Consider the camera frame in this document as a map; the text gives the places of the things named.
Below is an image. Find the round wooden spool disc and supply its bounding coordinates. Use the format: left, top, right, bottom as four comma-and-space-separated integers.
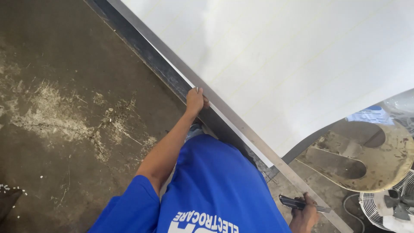
296, 118, 414, 194

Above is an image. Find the person's left hand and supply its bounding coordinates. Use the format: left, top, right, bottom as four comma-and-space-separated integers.
186, 87, 210, 118

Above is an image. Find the black utility knife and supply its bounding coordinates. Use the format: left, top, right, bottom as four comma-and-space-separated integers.
279, 194, 332, 214

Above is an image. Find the long metal straightedge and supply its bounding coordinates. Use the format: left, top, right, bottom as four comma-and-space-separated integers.
107, 0, 354, 233

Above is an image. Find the grey shoe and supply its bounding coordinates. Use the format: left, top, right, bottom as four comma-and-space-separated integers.
185, 123, 206, 143

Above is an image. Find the blue work shirt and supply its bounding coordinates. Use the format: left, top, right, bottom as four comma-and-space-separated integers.
87, 134, 292, 233

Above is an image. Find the clear plastic bag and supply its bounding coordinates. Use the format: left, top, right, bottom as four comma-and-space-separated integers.
345, 92, 414, 136

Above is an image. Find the white floor fan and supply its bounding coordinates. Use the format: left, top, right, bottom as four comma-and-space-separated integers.
359, 170, 414, 232

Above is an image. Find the grey cable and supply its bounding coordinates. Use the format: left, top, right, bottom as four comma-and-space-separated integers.
342, 193, 366, 233

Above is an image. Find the large white sheet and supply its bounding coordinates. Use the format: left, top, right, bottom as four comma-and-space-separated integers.
121, 0, 414, 168

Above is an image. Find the person's right hand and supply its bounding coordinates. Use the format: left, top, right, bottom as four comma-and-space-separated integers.
289, 192, 320, 233

